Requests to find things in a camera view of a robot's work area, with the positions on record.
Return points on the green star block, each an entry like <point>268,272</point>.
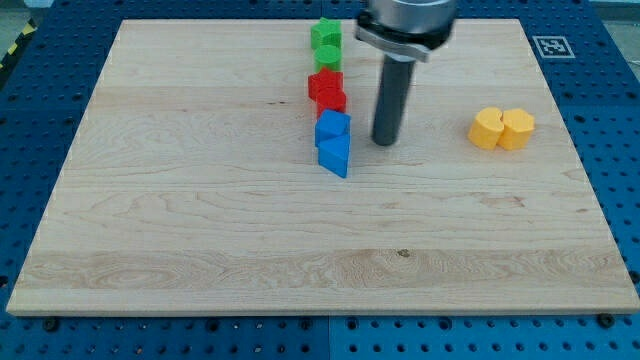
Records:
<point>326,32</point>

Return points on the red star block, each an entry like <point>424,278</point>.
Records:
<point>324,79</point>

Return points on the red hexagon block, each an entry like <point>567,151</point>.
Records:
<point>333,99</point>

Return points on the black board clamp bolt right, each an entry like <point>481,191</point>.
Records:
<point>605,320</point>

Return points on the green cylinder block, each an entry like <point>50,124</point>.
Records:
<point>327,56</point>

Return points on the wooden board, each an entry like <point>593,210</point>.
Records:
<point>192,188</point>

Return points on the yellow hexagon block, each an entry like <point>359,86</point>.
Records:
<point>518,128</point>

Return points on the black board clamp bolt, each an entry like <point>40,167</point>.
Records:
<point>50,324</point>
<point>605,320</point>

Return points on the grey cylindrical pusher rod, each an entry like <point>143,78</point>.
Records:
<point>392,96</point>

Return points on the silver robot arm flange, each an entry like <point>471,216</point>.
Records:
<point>406,30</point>

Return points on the blue cube block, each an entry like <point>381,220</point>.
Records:
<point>331,124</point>

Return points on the white fiducial marker tag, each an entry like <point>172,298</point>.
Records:
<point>553,47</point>

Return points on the black board clamp bolt left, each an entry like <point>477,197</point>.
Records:
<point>50,324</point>

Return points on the yellow heart block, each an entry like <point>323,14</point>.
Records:
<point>486,128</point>

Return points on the blue triangle block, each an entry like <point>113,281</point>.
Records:
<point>334,154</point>

